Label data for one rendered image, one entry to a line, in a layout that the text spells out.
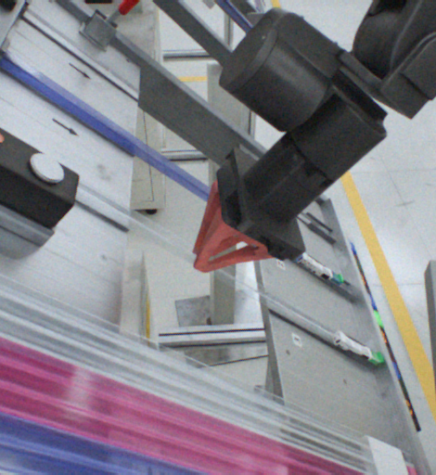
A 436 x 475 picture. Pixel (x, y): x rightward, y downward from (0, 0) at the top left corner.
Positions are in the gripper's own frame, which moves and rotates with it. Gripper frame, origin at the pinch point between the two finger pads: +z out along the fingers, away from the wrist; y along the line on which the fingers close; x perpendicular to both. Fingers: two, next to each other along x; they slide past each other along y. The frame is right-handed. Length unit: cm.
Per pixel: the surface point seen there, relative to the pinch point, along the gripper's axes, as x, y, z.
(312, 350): 16.4, 3.2, 2.3
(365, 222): 109, -101, 30
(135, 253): 11.1, -31.4, 30.1
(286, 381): 10.7, 8.9, 2.0
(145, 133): 25, -108, 49
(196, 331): 38, -35, 47
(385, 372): 29.0, 2.2, 1.7
